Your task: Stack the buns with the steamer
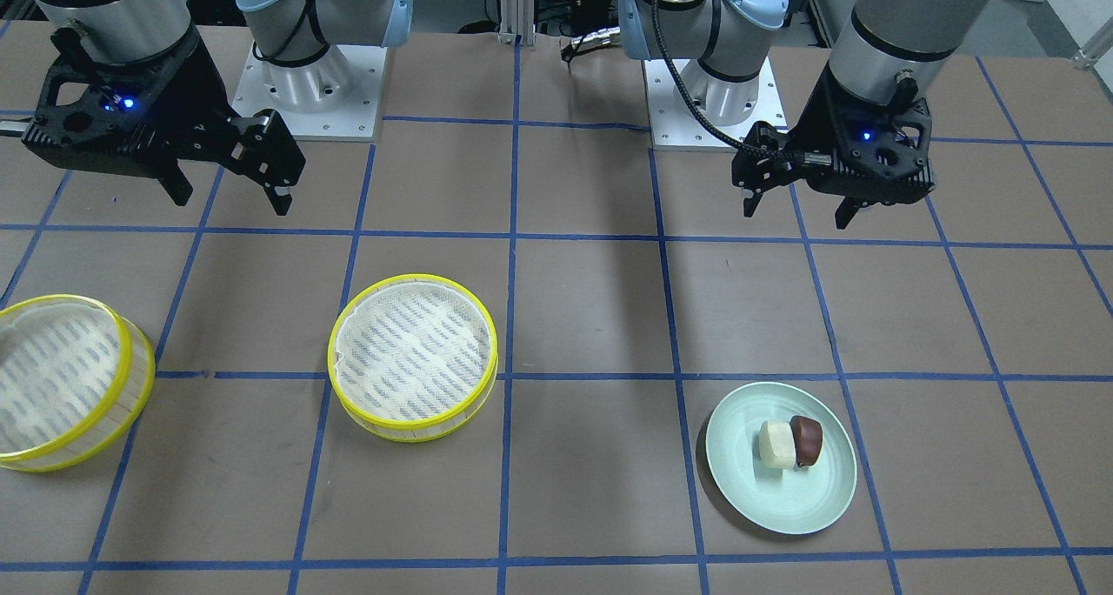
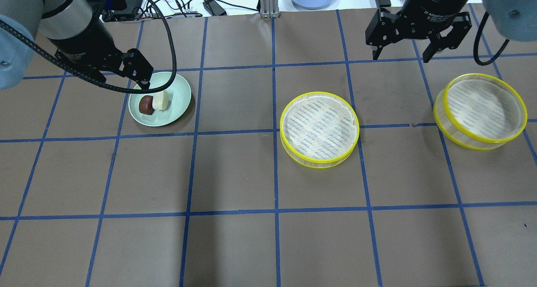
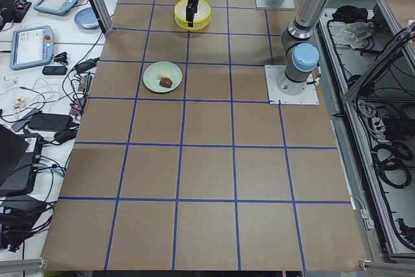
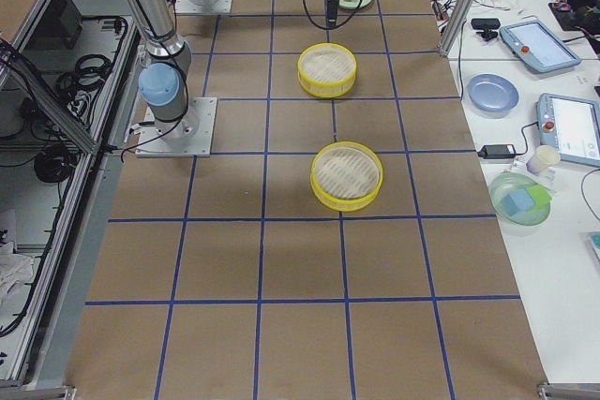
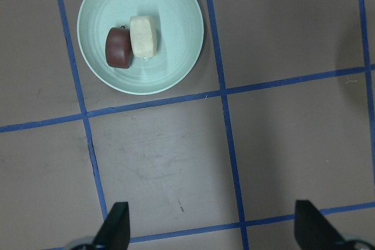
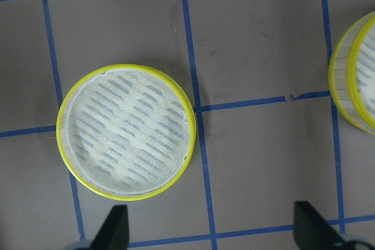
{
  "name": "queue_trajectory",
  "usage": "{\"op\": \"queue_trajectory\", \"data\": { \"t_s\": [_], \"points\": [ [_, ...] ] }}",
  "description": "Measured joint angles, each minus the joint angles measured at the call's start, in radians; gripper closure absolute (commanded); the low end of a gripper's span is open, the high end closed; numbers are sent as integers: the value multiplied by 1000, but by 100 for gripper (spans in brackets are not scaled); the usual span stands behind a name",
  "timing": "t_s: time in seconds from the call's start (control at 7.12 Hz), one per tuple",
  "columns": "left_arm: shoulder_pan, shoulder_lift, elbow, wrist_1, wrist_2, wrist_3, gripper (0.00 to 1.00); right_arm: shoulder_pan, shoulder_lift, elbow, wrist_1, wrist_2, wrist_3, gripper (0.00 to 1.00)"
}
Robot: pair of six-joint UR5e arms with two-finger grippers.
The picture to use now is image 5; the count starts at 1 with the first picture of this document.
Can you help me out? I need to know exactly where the light green plate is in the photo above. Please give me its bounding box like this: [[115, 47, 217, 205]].
[[77, 0, 204, 95]]

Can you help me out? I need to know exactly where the brown bun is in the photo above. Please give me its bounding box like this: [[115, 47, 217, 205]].
[[105, 26, 132, 69]]

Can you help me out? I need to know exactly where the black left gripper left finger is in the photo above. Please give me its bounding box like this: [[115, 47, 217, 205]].
[[92, 202, 130, 250]]

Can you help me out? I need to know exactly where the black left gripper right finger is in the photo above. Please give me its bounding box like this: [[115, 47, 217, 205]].
[[294, 200, 353, 250]]

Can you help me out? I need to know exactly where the cream white bun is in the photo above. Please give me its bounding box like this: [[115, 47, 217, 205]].
[[129, 16, 158, 58]]

